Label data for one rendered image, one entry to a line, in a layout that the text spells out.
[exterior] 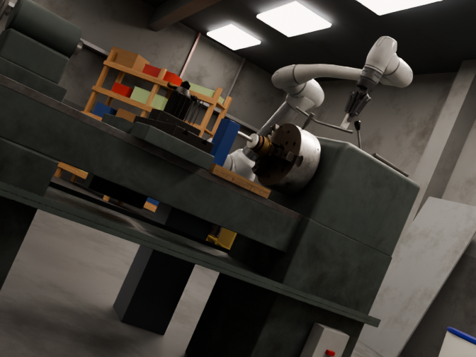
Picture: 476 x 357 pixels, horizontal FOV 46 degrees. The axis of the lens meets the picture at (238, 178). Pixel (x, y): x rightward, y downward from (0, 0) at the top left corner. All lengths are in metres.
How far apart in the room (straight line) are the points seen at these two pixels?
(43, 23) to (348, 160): 1.39
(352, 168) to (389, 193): 0.28
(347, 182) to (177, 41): 8.81
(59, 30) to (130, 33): 8.88
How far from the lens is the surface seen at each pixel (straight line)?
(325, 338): 2.70
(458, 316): 6.42
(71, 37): 2.12
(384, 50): 2.60
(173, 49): 11.14
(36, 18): 2.10
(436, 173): 7.05
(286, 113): 3.06
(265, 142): 2.52
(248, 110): 11.62
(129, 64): 9.96
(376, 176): 2.73
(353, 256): 2.75
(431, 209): 6.70
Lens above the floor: 0.79
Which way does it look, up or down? 3 degrees up
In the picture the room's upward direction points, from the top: 24 degrees clockwise
